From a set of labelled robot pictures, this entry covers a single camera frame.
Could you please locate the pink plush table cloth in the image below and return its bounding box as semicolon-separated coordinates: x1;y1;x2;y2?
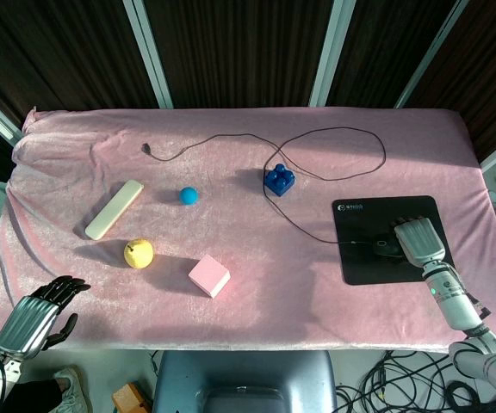
0;106;496;354

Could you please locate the black floor cable tangle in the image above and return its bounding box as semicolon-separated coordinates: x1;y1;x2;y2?
336;350;496;413

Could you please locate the white sneaker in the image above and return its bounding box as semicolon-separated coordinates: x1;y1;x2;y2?
53;365;94;413

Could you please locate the cream rectangular bar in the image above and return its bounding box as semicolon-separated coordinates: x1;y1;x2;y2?
84;179;145;241

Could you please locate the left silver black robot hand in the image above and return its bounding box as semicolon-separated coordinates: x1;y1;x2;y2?
0;275;92;361

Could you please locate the black mouse pad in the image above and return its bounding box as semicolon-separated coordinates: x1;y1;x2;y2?
332;195;455;287

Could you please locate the blue ball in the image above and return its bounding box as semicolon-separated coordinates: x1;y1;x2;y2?
178;186;201;207

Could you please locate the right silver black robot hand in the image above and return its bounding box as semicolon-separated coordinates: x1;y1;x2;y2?
390;214;456;271

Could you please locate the dark blue toy brick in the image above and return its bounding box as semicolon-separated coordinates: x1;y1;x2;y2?
263;163;297;198

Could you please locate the black computer mouse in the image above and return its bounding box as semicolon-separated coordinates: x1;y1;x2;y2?
370;234;405;261

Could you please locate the black trouser leg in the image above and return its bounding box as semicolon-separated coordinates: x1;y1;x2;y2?
0;379;65;413

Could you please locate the orange box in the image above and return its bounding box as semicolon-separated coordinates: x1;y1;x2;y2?
111;381;152;413

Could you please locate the yellow apple toy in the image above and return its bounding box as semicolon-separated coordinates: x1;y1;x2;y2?
123;238;155;270

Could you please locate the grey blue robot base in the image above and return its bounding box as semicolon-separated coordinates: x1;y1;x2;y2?
152;350;338;413

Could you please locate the pink foam cube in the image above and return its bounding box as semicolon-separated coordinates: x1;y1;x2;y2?
188;254;232;299

